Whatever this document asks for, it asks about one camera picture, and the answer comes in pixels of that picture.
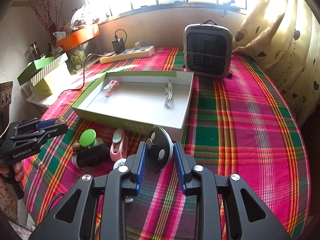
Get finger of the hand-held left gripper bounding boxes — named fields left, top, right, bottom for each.
left=10, top=119, right=68, bottom=132
left=6, top=125, right=70, bottom=147

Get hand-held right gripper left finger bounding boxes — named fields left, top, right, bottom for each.
left=29, top=141, right=148, bottom=240

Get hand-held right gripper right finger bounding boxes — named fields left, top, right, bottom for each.
left=173, top=141, right=292, bottom=240

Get black round disc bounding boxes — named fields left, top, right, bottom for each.
left=146, top=126, right=173, bottom=173

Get white round jar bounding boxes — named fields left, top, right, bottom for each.
left=113, top=159, right=127, bottom=170

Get black rectangular device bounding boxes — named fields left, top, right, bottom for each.
left=76, top=142, right=112, bottom=168

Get green-edged cardboard box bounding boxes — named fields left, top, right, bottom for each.
left=72, top=70, right=194, bottom=142

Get person's left hand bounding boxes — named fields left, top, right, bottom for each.
left=14, top=160, right=25, bottom=182

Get pink clip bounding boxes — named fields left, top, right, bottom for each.
left=110, top=128, right=128, bottom=162
left=103, top=80, right=120, bottom=97

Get green round cap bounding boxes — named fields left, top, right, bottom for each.
left=79, top=129, right=100, bottom=148

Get yellow-green box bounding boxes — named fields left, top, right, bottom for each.
left=30, top=64, right=72, bottom=95

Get brown speaker box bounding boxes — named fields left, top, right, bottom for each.
left=0, top=81, right=13, bottom=110

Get green striped box stack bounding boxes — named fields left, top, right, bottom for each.
left=17, top=52, right=68, bottom=87

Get plaid tablecloth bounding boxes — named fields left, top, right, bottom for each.
left=21, top=47, right=312, bottom=240

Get green printed package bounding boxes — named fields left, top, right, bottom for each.
left=67, top=49, right=87, bottom=74

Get glass jar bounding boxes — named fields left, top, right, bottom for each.
left=25, top=42, right=42, bottom=59

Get orange round tray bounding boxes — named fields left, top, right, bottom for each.
left=55, top=24, right=100, bottom=51

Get cream power strip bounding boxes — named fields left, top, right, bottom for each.
left=99, top=45, right=155, bottom=64

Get black charger adapter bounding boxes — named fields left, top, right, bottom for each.
left=112, top=38, right=126, bottom=54

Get red berry branches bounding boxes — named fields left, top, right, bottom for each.
left=29, top=0, right=63, bottom=38

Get white plastic bag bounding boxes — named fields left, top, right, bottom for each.
left=64, top=5, right=99, bottom=33

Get grey space heater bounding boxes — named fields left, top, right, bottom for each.
left=183, top=19, right=233, bottom=80

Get cream heart-print curtain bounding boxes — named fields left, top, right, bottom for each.
left=232, top=0, right=320, bottom=128

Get black window latch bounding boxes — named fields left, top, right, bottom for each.
left=221, top=1, right=237, bottom=18

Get black charger cable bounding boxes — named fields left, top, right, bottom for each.
left=60, top=29, right=127, bottom=91

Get white coiled cable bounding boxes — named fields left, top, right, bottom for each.
left=164, top=79, right=175, bottom=109

